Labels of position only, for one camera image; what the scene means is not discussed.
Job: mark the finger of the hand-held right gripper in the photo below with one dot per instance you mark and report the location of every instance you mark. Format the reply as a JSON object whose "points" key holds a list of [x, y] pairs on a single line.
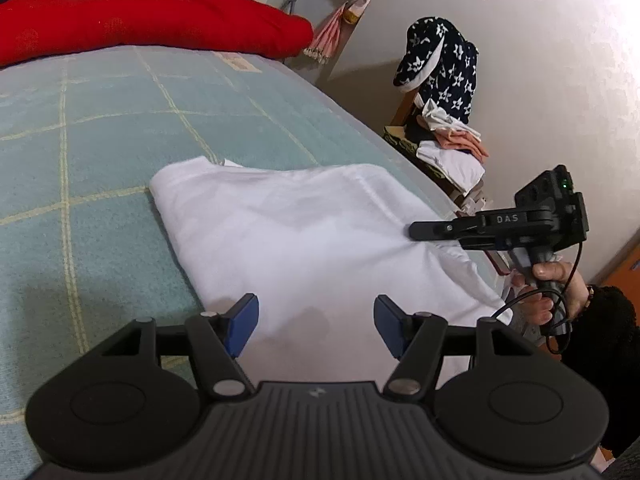
{"points": [[440, 229]]}

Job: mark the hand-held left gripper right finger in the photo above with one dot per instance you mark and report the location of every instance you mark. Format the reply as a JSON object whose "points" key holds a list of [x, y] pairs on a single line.
{"points": [[387, 325]]}

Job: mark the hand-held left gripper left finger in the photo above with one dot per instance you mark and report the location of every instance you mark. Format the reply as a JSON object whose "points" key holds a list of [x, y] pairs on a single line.
{"points": [[242, 322]]}

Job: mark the white printed t-shirt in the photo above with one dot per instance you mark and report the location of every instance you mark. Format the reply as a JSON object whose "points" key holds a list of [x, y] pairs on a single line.
{"points": [[310, 235]]}

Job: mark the person's right forearm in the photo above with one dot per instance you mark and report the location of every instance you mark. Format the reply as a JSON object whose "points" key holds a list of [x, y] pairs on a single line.
{"points": [[605, 350]]}

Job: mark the folded white clothes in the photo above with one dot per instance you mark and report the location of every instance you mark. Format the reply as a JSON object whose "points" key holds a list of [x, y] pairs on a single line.
{"points": [[455, 165]]}

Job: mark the person's right hand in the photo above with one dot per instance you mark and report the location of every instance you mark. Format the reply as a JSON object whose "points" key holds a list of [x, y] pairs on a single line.
{"points": [[547, 271]]}

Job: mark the pink garment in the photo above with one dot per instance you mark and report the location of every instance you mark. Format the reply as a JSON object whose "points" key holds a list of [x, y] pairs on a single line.
{"points": [[462, 142]]}

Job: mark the wooden chair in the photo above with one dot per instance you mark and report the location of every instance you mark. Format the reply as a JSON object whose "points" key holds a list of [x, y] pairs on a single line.
{"points": [[400, 130]]}

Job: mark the crumpled white cloth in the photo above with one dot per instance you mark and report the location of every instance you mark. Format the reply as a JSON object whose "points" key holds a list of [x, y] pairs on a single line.
{"points": [[440, 117]]}

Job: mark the navy star-printed garment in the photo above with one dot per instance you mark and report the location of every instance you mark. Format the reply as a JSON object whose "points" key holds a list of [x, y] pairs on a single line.
{"points": [[445, 60]]}

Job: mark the red quilt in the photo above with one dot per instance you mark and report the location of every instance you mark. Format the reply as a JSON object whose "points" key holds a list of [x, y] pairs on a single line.
{"points": [[150, 20]]}

